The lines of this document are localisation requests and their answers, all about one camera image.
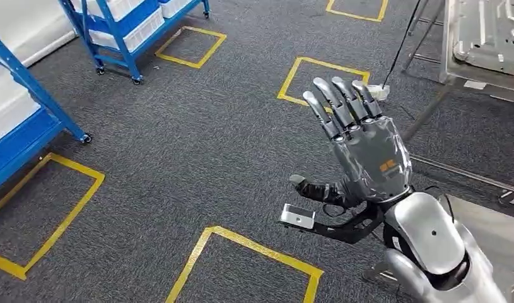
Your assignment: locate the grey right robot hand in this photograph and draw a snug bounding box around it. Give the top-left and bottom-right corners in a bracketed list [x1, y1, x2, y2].
[289, 76, 413, 206]

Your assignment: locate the white power strip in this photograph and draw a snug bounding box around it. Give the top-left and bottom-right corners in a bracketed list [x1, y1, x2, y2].
[366, 84, 391, 102]

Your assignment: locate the steel bench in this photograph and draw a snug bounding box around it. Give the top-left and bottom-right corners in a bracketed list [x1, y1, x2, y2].
[400, 0, 514, 210]

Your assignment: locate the grey metal platform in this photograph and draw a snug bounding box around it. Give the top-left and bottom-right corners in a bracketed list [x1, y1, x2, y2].
[438, 194, 514, 303]

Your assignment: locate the metal parts tray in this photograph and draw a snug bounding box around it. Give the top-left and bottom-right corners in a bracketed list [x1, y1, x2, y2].
[452, 0, 514, 79]

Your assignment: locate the yellow floor tape square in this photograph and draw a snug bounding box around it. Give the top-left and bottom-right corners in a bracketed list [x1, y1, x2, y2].
[155, 25, 228, 70]

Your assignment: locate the white plastic bin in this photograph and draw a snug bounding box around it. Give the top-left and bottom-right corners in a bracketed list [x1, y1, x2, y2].
[0, 61, 42, 148]
[158, 0, 196, 20]
[88, 7, 166, 54]
[71, 0, 148, 23]

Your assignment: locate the blue wheeled rack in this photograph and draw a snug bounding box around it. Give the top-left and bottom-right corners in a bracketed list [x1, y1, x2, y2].
[0, 27, 93, 196]
[58, 0, 211, 86]

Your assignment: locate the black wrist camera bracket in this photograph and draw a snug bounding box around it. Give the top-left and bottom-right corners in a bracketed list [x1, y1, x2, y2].
[281, 199, 385, 246]

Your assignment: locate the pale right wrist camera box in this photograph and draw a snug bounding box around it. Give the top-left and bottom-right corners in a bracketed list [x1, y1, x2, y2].
[279, 203, 317, 230]

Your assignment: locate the black cable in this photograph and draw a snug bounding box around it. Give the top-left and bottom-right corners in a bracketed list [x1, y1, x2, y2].
[381, 0, 423, 90]

